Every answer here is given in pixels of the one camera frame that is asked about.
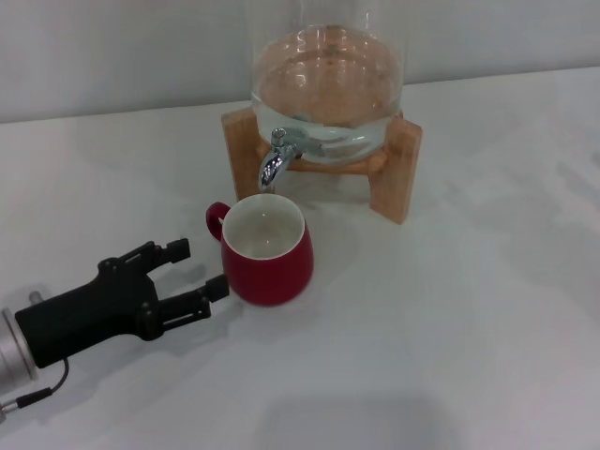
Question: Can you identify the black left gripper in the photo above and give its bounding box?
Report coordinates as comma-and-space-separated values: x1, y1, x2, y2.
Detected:
15, 237, 231, 370

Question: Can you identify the red ceramic cup white inside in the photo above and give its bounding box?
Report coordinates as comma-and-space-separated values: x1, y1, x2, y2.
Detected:
205, 195, 314, 308

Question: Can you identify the chrome faucet tap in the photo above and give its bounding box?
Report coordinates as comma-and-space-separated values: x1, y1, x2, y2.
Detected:
259, 127, 301, 192

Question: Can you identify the light wooden dispenser stand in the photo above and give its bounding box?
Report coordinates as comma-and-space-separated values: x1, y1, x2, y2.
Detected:
221, 107, 423, 225

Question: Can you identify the clear glass water dispenser jar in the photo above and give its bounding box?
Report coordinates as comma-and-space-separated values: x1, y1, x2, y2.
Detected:
247, 0, 405, 168

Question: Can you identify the thin left gripper cable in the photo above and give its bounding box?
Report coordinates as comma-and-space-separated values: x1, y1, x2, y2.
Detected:
0, 358, 71, 413

